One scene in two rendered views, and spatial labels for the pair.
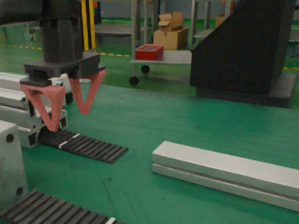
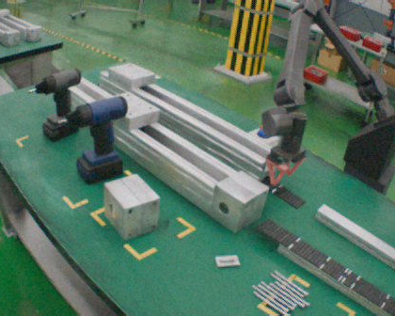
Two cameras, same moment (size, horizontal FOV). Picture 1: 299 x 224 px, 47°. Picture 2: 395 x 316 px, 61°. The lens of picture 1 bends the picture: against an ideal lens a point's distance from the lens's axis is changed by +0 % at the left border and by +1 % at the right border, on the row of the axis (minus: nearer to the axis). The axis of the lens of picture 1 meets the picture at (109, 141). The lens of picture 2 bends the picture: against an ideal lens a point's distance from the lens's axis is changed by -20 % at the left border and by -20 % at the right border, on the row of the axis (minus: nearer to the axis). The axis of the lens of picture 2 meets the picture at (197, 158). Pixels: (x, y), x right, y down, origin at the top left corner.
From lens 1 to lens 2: 0.63 m
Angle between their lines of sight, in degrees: 8
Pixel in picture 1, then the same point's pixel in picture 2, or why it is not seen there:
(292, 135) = (375, 212)
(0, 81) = (242, 138)
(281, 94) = (383, 182)
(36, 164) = not seen: hidden behind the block
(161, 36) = (325, 56)
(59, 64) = (289, 155)
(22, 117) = (259, 172)
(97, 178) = (291, 215)
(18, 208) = (264, 226)
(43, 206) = (274, 228)
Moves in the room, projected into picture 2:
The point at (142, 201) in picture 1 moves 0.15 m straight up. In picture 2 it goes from (308, 231) to (326, 185)
